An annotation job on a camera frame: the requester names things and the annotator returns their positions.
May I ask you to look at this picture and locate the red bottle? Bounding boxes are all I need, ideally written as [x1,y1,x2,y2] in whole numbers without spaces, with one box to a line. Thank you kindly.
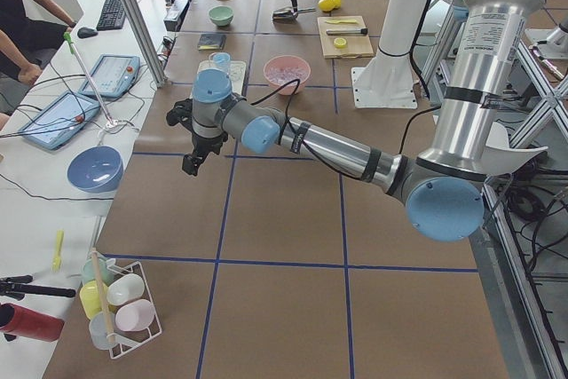
[1,304,65,342]

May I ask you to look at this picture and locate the white wire cup rack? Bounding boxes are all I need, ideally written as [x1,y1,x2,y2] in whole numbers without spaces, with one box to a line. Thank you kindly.
[79,249,162,359]

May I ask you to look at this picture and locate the stainless steel cylinder tool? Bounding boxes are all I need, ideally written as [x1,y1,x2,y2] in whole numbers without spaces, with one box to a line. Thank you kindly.
[325,28,368,36]

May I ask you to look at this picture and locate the bamboo cutting board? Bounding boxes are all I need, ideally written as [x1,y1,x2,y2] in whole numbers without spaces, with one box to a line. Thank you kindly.
[317,16,375,59]

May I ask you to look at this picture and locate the yellow plastic cup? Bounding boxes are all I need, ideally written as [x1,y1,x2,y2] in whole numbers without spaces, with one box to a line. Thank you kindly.
[79,280,102,320]

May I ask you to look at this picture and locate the seated person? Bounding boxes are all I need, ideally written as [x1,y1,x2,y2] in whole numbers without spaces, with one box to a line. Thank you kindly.
[0,0,79,127]

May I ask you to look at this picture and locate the black keyboard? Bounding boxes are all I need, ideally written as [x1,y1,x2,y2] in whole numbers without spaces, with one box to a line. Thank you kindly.
[96,0,126,31]

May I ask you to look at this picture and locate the black computer mouse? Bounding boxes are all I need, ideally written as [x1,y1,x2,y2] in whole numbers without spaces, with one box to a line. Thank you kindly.
[77,27,99,39]

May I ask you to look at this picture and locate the pale pink plastic cup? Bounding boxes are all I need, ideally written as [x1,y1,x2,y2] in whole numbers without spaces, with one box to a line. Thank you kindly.
[115,299,155,332]

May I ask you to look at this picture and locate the white plastic cup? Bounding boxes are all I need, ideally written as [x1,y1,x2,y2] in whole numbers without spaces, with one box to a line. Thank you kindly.
[106,273,146,305]

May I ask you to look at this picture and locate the blue teach pendant near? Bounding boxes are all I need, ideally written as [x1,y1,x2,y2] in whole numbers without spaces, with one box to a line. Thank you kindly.
[19,91,100,150]

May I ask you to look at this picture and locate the green bowl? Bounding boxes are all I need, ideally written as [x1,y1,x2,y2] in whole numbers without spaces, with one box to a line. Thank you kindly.
[209,5,234,28]

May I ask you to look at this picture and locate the blue teach pendant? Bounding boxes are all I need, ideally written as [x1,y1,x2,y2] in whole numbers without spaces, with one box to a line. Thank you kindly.
[19,91,100,150]
[91,54,141,99]

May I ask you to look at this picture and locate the clear ice cubes pile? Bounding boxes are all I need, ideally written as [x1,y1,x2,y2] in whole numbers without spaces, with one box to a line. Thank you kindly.
[266,67,310,86]

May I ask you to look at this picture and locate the pink bowl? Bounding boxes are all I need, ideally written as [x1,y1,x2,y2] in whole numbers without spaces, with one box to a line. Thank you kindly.
[263,55,312,96]

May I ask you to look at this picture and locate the blue teach pendant far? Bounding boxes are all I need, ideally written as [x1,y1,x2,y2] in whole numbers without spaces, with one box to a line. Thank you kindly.
[91,54,141,99]

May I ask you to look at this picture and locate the whole yellow lemon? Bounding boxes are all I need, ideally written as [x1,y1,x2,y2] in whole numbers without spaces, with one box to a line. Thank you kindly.
[318,0,335,12]

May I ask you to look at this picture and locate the pale green plastic cup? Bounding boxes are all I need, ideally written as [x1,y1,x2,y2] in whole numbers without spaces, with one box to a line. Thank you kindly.
[81,254,114,286]

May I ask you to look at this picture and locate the yellow plastic knife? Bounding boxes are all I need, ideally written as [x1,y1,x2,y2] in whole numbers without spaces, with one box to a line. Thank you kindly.
[325,19,359,25]

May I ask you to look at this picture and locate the light blue cup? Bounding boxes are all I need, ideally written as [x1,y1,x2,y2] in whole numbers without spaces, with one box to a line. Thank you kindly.
[209,51,232,75]

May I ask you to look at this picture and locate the grey folded cloth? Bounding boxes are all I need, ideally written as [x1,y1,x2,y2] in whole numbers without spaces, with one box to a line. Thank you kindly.
[197,33,226,51]

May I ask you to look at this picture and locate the blue bowl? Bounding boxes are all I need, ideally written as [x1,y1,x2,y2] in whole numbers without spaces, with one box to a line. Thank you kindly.
[67,146,123,193]

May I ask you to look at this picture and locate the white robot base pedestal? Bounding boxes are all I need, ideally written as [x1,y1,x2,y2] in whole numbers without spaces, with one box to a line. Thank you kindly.
[351,0,430,109]

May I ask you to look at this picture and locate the lemon half slice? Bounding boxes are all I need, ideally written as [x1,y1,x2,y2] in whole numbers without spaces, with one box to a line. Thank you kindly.
[333,37,348,49]

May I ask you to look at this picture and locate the yellow plastic fork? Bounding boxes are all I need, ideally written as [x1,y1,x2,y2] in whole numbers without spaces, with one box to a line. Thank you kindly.
[51,230,65,272]

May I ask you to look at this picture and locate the stainless steel ice scoop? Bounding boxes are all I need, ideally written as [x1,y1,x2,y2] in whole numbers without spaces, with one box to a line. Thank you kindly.
[272,6,316,22]

